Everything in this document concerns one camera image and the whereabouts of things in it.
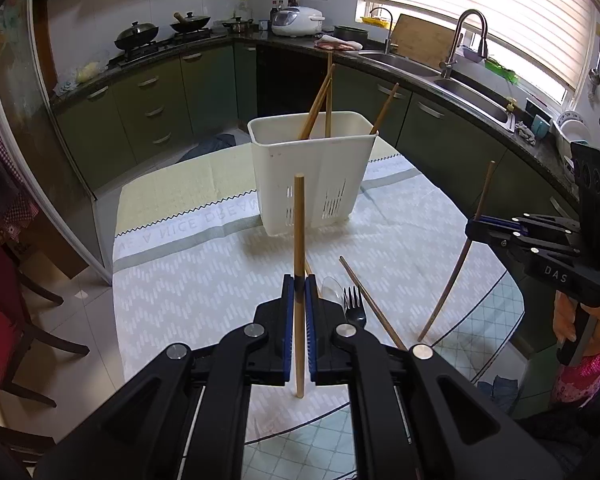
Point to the purple bowl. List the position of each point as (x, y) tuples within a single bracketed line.
[(471, 54)]

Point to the patterned grey green tablecloth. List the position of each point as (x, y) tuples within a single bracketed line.
[(190, 270)]

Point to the black gas stove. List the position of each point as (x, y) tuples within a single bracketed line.
[(160, 47)]

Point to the pink dish cloth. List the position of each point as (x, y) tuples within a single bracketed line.
[(337, 43)]

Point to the white plastic utensil holder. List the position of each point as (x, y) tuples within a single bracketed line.
[(305, 185)]

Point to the clear plastic spoon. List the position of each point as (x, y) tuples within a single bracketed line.
[(331, 287)]

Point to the dish rack with plates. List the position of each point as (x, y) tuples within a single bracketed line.
[(572, 132)]

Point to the tall steel kitchen faucet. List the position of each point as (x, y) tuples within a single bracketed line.
[(450, 60)]

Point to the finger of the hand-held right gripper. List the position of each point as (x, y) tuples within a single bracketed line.
[(530, 245), (545, 224)]

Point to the person's right forearm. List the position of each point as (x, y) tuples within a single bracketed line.
[(585, 377)]

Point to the black wok with lid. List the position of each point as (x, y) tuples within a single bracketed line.
[(136, 35)]

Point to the checkered apron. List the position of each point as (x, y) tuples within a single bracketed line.
[(0, 160)]

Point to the green plastic basket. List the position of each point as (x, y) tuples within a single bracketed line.
[(501, 71)]

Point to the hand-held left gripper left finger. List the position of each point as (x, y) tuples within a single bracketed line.
[(275, 340)]

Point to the grey rag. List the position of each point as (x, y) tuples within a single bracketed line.
[(525, 133)]

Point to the white rice cooker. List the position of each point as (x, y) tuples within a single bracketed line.
[(296, 22)]

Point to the wooden cutting board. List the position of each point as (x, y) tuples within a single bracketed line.
[(422, 40)]

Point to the black built-in oven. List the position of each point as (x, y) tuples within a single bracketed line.
[(290, 82)]

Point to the yellow sponge holder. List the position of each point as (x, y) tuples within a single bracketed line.
[(374, 21)]

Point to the dark wooden chair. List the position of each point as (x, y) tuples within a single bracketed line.
[(10, 280)]

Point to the black plastic fork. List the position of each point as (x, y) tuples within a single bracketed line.
[(354, 307)]

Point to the dark round pot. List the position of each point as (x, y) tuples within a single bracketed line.
[(352, 34)]

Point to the small steel faucet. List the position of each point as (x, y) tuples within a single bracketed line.
[(390, 30)]

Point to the teal cup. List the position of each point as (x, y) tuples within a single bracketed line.
[(540, 127)]

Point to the steel double sink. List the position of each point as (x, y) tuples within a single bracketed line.
[(460, 92)]

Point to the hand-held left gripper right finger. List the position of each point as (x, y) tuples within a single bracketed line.
[(325, 345)]

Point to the small black cooking pot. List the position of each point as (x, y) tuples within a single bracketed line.
[(237, 26)]

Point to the dark sauce bottles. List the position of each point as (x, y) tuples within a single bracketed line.
[(282, 7)]

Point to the white window blind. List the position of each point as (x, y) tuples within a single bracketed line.
[(480, 5)]

